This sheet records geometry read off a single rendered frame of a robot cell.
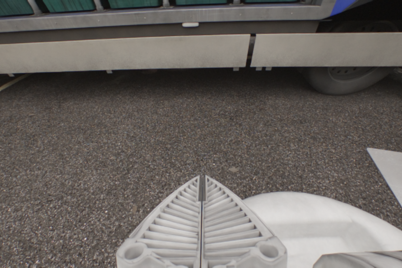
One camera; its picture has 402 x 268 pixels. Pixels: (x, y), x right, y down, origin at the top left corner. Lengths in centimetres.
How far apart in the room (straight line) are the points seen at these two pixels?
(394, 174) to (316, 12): 99
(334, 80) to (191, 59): 120
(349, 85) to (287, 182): 117
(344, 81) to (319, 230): 147
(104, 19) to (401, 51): 193
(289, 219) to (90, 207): 85
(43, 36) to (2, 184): 97
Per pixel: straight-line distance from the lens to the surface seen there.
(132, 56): 132
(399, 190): 126
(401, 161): 143
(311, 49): 137
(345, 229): 55
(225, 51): 120
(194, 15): 115
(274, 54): 128
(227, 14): 115
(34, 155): 147
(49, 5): 171
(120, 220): 88
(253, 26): 121
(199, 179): 18
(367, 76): 191
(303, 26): 131
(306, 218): 48
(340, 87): 181
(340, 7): 137
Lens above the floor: 76
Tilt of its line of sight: 45 degrees down
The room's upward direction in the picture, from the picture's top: 3 degrees counter-clockwise
